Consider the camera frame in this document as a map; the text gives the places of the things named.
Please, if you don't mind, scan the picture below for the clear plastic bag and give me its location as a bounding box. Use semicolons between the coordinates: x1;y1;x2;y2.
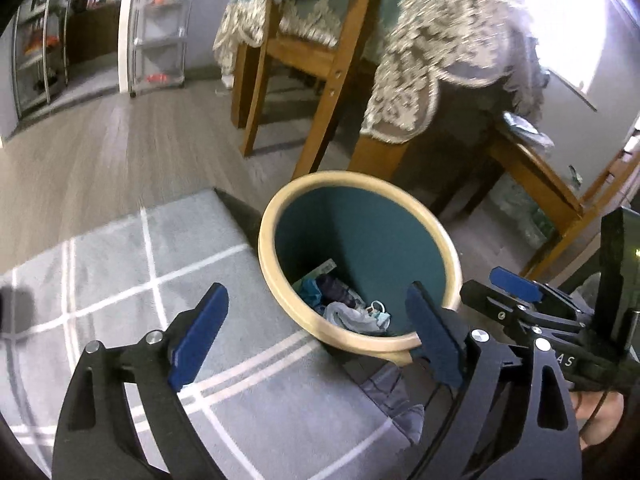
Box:
322;301;390;335

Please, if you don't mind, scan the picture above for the table with lace cloth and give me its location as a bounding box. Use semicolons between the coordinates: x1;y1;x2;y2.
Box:
212;0;547;143

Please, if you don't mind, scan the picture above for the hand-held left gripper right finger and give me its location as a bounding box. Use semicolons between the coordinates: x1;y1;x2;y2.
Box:
405;281;583;480

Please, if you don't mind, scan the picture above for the green bin with beige rim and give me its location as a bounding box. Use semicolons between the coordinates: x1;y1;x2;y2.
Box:
257;171;463;366

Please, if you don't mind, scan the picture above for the grey plaid blanket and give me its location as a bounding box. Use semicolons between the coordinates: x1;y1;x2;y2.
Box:
0;187;426;480

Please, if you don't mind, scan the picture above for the person's right hand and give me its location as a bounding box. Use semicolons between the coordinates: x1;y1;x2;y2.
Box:
574;390;627;450

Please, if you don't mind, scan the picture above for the metal shelf rack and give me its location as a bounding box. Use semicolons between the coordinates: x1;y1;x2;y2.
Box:
10;0;77;121

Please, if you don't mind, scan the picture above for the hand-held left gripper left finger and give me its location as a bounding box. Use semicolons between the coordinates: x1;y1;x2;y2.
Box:
50;282;231;480

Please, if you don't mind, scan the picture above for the white trolley cart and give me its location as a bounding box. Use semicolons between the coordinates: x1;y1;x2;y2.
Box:
129;0;202;99

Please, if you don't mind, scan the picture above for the white green medicine box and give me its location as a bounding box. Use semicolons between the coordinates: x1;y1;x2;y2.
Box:
299;258;339;287

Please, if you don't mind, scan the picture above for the kitchen counter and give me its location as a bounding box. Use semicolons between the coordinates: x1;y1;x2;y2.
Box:
67;0;123;66

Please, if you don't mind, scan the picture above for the blue face mask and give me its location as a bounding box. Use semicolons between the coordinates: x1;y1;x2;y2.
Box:
366;301;394;332

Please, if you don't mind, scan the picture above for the wooden chair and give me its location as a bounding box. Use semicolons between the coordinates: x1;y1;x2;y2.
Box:
231;0;397;181

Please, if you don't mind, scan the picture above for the purple small bottle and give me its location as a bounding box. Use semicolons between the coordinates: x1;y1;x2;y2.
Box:
320;274;362;311

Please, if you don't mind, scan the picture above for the plastic wrapped package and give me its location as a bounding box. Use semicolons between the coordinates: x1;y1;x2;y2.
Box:
501;110;557;150

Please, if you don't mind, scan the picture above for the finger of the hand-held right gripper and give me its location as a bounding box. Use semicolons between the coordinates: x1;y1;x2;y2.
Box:
489;266;598;317
459;281;587;356

